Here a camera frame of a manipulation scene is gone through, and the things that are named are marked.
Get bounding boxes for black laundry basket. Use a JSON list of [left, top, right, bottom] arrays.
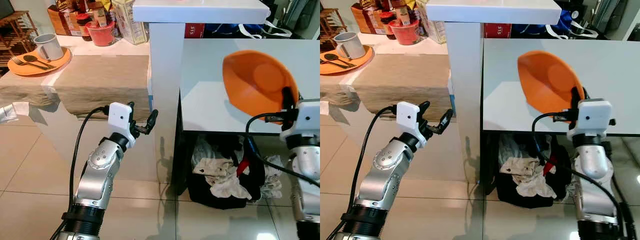
[[492, 132, 576, 208], [187, 132, 268, 210]]

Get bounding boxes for blue bag white straps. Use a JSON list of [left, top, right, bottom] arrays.
[[511, 10, 598, 40], [204, 20, 293, 40]]

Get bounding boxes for brown tin can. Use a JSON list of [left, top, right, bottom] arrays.
[[93, 7, 109, 27], [395, 6, 412, 26]]

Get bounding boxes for cream crumpled cloth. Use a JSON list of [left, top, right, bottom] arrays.
[[500, 156, 558, 198], [192, 157, 253, 201]]

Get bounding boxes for orange bowl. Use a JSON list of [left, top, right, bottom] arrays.
[[516, 50, 586, 118], [222, 50, 300, 125]]

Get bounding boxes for white patterned cloth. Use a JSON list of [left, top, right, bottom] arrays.
[[257, 155, 286, 201]]

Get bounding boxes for dark jar red lid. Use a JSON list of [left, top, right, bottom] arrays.
[[77, 14, 92, 41], [379, 12, 396, 40]]

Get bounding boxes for grey white cloth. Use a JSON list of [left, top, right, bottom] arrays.
[[497, 134, 538, 160], [192, 134, 236, 161]]

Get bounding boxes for pale grey table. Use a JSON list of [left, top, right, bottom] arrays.
[[481, 39, 640, 133], [179, 39, 321, 135]]

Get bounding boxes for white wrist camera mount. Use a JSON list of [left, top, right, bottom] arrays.
[[279, 99, 321, 146], [106, 102, 135, 148], [566, 99, 616, 147], [395, 101, 426, 148]]

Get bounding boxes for crumpled white plastic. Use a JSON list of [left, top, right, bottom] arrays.
[[0, 101, 31, 123]]

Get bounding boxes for white flour bag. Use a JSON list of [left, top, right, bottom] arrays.
[[112, 0, 149, 46], [415, 0, 447, 45]]

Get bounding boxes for metal spoon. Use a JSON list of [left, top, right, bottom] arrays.
[[23, 54, 56, 69], [324, 53, 357, 67]]

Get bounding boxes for brown bread loaf package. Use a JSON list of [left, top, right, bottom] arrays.
[[47, 5, 73, 36], [351, 5, 376, 35]]

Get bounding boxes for metal fork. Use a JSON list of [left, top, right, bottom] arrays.
[[320, 57, 351, 70], [10, 56, 51, 71]]

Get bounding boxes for orange plate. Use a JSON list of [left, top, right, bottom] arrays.
[[320, 45, 374, 77], [7, 46, 72, 77]]

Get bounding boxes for beige cloth placemat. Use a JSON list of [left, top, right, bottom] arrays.
[[54, 54, 152, 121], [320, 70, 360, 107], [357, 54, 453, 121], [0, 65, 57, 108]]

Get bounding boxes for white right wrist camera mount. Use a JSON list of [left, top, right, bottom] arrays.
[[566, 99, 616, 147], [279, 99, 321, 146]]

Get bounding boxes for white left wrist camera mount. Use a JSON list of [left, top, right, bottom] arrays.
[[106, 102, 135, 148], [395, 101, 426, 148]]

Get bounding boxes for wooden slatted rack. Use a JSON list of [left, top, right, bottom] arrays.
[[320, 7, 338, 38], [0, 10, 38, 66]]

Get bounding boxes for red plastic bowl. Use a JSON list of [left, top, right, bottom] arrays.
[[389, 20, 420, 46], [86, 21, 117, 47]]

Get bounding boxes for dark grey bag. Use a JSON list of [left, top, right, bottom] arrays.
[[560, 0, 631, 36], [270, 0, 321, 40]]

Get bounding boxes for red strap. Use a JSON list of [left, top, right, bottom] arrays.
[[542, 155, 558, 176], [235, 157, 251, 177]]

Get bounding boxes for red printed box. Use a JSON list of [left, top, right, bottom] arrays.
[[484, 22, 512, 39], [184, 22, 206, 40]]

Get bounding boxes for grey mug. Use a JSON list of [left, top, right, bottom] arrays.
[[334, 31, 367, 61], [33, 33, 65, 62]]

